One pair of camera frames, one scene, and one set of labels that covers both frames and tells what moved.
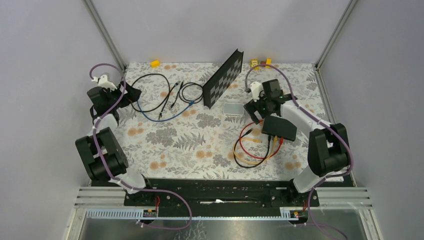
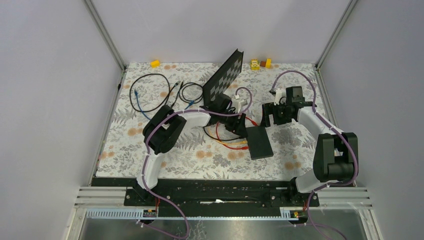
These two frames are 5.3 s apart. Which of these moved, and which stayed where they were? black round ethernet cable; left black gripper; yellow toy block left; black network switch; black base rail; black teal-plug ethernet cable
Moved: left black gripper; black network switch
Stayed: yellow toy block left; black teal-plug ethernet cable; black base rail; black round ethernet cable
